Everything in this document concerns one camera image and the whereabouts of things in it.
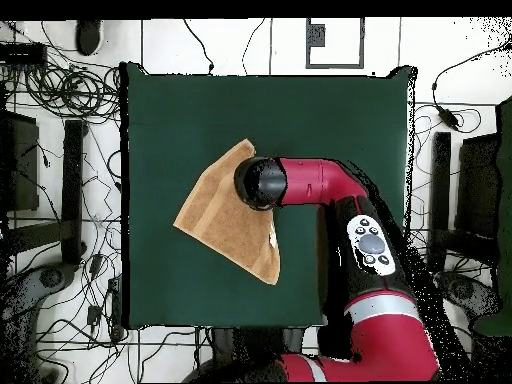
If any tan terry towel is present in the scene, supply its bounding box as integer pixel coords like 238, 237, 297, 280
172, 138, 282, 286

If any black cable with plug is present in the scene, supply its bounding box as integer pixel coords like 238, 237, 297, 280
182, 18, 216, 76

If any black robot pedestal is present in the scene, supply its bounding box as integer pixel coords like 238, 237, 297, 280
197, 326, 307, 361

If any black oval device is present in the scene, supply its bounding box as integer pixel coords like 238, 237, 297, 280
75, 19, 104, 57

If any black power adapter brick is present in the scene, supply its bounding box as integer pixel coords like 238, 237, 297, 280
436, 104, 460, 131

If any dark green table cloth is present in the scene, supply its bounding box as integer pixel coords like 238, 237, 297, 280
119, 61, 417, 331

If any long black power strip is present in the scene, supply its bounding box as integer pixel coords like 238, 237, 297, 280
106, 275, 124, 343

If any black adapter cable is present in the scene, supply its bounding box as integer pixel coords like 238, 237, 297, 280
430, 35, 512, 109

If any coiled black cable bundle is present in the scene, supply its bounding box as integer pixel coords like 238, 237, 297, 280
23, 63, 121, 120

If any dark grey square plate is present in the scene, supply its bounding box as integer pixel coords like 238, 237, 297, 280
308, 22, 327, 48

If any black equipment box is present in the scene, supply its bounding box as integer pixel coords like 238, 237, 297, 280
0, 110, 40, 212
454, 132, 501, 241

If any grey square floor frame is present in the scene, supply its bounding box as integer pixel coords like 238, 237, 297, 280
305, 17, 366, 70

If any grey stand base with caster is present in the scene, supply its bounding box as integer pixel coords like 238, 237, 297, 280
433, 269, 503, 321
0, 261, 77, 383

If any black stand foot bar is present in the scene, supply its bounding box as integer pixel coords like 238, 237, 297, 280
426, 131, 501, 274
5, 118, 87, 266

